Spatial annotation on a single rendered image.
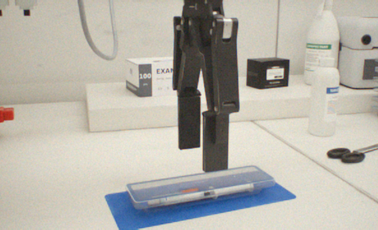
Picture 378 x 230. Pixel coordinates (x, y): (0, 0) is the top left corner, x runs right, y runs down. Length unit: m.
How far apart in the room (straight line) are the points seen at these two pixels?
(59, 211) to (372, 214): 0.37
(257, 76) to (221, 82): 0.59
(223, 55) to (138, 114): 0.42
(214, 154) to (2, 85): 0.77
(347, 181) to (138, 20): 0.71
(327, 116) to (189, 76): 0.36
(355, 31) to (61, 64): 0.73
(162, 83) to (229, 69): 0.50
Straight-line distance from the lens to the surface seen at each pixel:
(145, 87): 0.91
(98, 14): 1.11
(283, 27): 1.25
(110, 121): 0.82
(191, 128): 0.55
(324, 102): 0.80
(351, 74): 1.06
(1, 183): 0.63
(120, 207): 0.52
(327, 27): 1.08
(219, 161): 0.48
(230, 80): 0.43
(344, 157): 0.69
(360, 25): 1.06
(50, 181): 0.61
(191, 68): 0.52
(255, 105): 0.89
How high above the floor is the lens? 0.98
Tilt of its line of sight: 14 degrees down
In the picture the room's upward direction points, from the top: straight up
